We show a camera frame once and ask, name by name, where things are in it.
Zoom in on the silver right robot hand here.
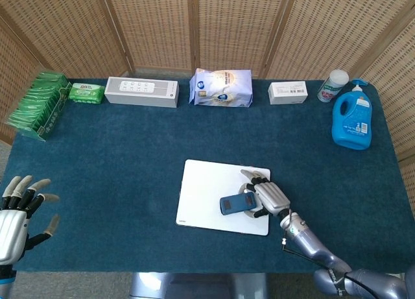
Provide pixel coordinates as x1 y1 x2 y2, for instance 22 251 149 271
239 169 291 219

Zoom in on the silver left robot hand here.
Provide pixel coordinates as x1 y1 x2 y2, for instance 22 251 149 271
0 174 61 266

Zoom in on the blue board eraser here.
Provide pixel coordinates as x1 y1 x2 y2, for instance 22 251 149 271
219 193 257 215

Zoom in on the white drawing board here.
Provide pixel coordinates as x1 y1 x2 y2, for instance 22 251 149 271
175 159 272 237

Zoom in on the small white cardboard box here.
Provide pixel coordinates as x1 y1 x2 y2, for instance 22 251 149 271
267 80 309 106

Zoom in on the blue detergent pump bottle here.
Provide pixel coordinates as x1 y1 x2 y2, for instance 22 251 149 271
331 78 373 150

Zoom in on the grey robot torso base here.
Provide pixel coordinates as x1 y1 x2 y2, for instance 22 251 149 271
129 272 270 299

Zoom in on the blue white tissue pack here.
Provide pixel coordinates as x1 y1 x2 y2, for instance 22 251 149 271
188 67 254 108

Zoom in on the blue carpet table mat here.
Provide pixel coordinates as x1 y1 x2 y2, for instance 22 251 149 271
0 77 415 274

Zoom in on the wet wipes canister white lid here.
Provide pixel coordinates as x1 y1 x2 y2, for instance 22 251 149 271
317 69 350 103

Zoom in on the green tea packet display box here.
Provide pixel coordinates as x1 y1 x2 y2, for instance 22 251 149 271
3 71 73 142

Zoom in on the green wipes pack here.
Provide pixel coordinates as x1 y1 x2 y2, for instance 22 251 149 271
67 82 106 104

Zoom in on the long white power strip box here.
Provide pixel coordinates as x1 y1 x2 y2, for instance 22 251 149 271
104 76 180 109

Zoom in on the woven bamboo folding screen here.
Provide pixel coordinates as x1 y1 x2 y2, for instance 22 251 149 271
0 0 415 215

